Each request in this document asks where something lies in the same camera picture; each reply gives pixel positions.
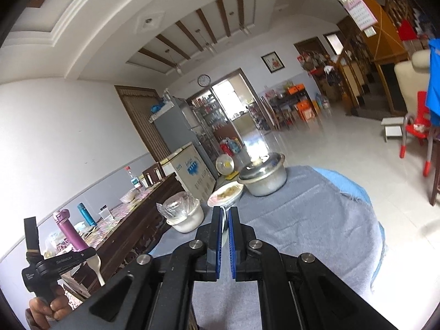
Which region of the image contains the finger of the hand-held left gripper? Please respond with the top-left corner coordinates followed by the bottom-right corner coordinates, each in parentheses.
top-left (74, 246), bottom-right (96, 264)

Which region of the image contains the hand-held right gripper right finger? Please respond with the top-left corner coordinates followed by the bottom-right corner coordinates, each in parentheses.
top-left (228, 206), bottom-right (399, 330)

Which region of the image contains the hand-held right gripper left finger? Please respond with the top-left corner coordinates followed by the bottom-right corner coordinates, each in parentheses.
top-left (50, 205), bottom-right (224, 330)

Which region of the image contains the white plastic spoon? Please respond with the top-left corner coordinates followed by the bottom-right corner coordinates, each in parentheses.
top-left (87, 254), bottom-right (106, 287)

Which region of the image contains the person's left hand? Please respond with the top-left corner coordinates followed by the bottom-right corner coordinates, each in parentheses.
top-left (26, 286), bottom-right (71, 330)

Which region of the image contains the purple thermos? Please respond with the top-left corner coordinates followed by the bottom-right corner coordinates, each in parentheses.
top-left (53, 210), bottom-right (89, 252)

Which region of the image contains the teal bottle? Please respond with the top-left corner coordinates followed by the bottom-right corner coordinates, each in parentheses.
top-left (77, 202), bottom-right (97, 226)

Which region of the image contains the white bowl with plastic bag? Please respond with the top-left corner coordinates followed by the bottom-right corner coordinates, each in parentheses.
top-left (156, 192), bottom-right (205, 233)

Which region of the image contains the plate of food under plastic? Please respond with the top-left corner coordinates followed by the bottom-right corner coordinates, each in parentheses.
top-left (207, 182), bottom-right (245, 207)

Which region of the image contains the dark carved wooden sideboard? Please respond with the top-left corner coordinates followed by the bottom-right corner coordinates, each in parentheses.
top-left (70, 173), bottom-right (187, 301)

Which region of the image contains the grey tablecloth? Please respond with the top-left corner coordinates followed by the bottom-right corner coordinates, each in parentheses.
top-left (151, 165), bottom-right (387, 330)

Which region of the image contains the metal pot with lid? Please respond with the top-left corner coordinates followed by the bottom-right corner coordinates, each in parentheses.
top-left (238, 153), bottom-right (288, 197)

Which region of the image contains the white chest freezer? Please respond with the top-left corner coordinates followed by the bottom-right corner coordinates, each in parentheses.
top-left (161, 142), bottom-right (218, 200)

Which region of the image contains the small white fan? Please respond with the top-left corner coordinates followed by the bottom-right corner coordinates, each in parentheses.
top-left (215, 154), bottom-right (235, 177)

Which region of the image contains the clear bottle with red cap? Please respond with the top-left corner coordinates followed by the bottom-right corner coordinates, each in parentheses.
top-left (125, 166), bottom-right (142, 190)

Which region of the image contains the wooden chair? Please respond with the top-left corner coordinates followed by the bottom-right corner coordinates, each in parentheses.
top-left (142, 161), bottom-right (166, 187)

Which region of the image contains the grey refrigerator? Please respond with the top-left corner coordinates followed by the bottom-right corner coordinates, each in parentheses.
top-left (149, 95), bottom-right (221, 180)

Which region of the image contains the glass display cabinet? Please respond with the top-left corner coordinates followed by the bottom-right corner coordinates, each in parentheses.
top-left (190, 93), bottom-right (238, 147)

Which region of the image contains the blue tablecloth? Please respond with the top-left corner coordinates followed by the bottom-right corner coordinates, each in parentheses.
top-left (311, 167), bottom-right (388, 303)

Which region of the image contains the dark table with orange boxes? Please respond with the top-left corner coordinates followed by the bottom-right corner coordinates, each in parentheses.
top-left (259, 82), bottom-right (318, 131)

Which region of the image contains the white step stool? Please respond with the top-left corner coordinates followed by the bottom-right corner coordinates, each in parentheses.
top-left (381, 116), bottom-right (405, 144)

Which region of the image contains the wooden stair railing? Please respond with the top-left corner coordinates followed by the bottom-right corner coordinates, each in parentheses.
top-left (335, 14), bottom-right (375, 117)

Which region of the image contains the red plastic chair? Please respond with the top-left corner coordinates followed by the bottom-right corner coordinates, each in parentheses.
top-left (399, 91), bottom-right (434, 177)

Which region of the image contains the cream armchair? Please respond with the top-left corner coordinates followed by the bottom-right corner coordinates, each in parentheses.
top-left (393, 49), bottom-right (432, 118)

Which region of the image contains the blue cloth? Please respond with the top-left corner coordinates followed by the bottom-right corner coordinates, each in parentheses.
top-left (425, 39), bottom-right (440, 127)

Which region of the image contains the framed wall picture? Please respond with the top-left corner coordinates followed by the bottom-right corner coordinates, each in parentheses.
top-left (261, 52), bottom-right (285, 74)

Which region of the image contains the wall calendar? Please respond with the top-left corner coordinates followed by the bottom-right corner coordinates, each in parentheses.
top-left (326, 0), bottom-right (379, 31)

